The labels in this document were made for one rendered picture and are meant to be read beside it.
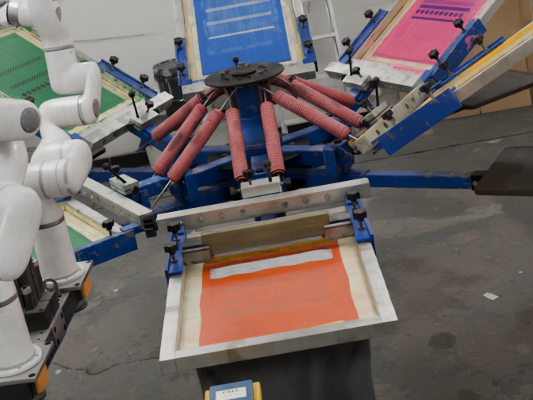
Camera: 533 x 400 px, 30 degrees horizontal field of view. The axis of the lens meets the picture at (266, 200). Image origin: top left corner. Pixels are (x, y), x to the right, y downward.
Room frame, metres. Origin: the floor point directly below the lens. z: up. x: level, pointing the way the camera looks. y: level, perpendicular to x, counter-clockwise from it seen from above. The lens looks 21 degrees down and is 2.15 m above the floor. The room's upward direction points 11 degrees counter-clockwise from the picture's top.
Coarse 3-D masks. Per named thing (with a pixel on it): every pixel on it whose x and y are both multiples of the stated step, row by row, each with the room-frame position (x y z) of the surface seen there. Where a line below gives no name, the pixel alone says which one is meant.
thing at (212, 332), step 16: (256, 256) 2.72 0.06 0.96; (208, 272) 2.67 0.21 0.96; (256, 272) 2.60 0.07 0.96; (208, 288) 2.56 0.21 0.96; (208, 304) 2.46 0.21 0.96; (208, 320) 2.36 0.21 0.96; (240, 320) 2.33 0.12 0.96; (256, 320) 2.31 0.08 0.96; (272, 320) 2.30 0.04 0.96; (208, 336) 2.28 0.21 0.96; (224, 336) 2.26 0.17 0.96; (240, 336) 2.24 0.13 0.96; (256, 336) 2.23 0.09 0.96
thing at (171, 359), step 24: (288, 216) 2.90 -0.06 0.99; (168, 288) 2.53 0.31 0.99; (384, 288) 2.29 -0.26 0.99; (168, 312) 2.38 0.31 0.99; (384, 312) 2.16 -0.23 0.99; (168, 336) 2.25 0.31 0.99; (264, 336) 2.16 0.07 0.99; (288, 336) 2.13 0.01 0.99; (312, 336) 2.12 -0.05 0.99; (336, 336) 2.12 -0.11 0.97; (360, 336) 2.12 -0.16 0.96; (168, 360) 2.13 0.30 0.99; (192, 360) 2.13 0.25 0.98; (216, 360) 2.12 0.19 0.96; (240, 360) 2.12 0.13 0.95
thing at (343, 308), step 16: (336, 240) 2.72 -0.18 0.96; (272, 256) 2.69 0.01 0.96; (336, 256) 2.61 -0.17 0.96; (272, 272) 2.59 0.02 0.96; (336, 272) 2.51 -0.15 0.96; (336, 288) 2.41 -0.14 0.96; (336, 304) 2.32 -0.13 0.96; (352, 304) 2.30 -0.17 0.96; (288, 320) 2.28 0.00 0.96; (304, 320) 2.27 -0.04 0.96; (320, 320) 2.25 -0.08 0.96; (336, 320) 2.23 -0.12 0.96; (352, 320) 2.22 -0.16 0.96
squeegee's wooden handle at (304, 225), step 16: (256, 224) 2.71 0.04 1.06; (272, 224) 2.70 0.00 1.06; (288, 224) 2.70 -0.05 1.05; (304, 224) 2.70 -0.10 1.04; (320, 224) 2.70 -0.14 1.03; (208, 240) 2.70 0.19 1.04; (224, 240) 2.70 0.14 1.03; (240, 240) 2.70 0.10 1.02; (256, 240) 2.70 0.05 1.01; (272, 240) 2.70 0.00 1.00
